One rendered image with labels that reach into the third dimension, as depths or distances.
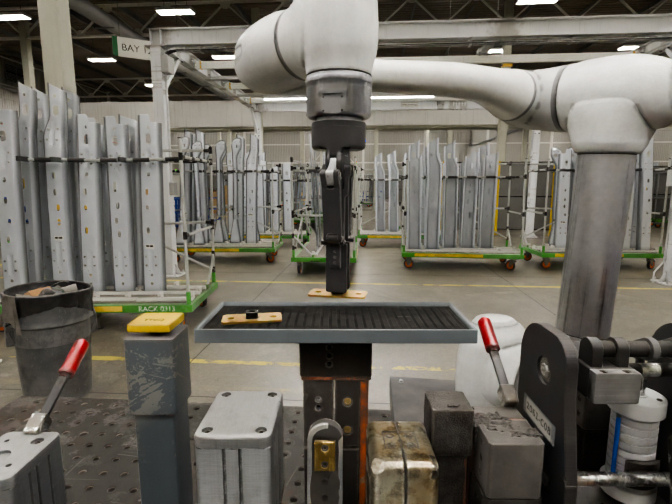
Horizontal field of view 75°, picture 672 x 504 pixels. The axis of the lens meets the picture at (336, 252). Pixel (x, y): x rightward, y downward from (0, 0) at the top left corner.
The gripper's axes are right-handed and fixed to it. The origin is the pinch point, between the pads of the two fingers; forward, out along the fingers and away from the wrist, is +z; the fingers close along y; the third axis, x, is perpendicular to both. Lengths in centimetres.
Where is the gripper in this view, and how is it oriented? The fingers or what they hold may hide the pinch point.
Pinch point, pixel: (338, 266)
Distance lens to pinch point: 63.2
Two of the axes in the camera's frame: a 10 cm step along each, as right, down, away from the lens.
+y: -1.9, 1.5, -9.7
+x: 9.8, 0.3, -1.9
